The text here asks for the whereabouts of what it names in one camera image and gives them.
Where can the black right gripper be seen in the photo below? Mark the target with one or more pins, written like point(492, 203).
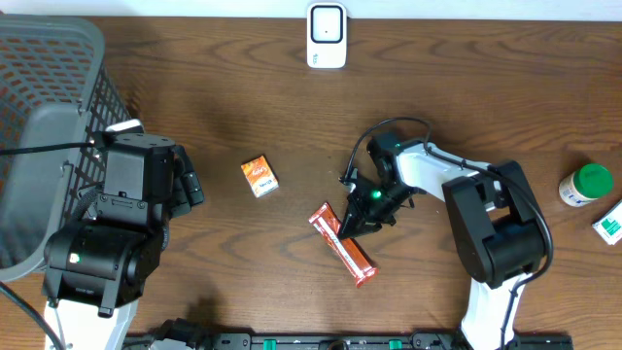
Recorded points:
point(355, 211)

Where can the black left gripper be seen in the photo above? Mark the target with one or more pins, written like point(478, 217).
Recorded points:
point(186, 184)

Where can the orange Top chocolate bar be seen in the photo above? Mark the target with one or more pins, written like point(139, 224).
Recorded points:
point(326, 223)

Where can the small orange box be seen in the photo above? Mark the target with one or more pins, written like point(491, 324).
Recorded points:
point(260, 176)

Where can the green-capped white bottle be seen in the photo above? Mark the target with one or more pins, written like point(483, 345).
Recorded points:
point(585, 185)

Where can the white medicine box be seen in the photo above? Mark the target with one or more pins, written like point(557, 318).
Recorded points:
point(608, 227)

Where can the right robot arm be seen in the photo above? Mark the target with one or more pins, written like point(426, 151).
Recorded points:
point(498, 229)

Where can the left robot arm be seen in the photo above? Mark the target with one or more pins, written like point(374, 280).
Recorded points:
point(97, 268)

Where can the white barcode scanner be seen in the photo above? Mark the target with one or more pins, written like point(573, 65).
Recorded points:
point(326, 45)

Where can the grey plastic basket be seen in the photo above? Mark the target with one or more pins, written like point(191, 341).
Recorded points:
point(55, 92)

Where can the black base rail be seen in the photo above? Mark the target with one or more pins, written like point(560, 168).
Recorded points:
point(181, 334)

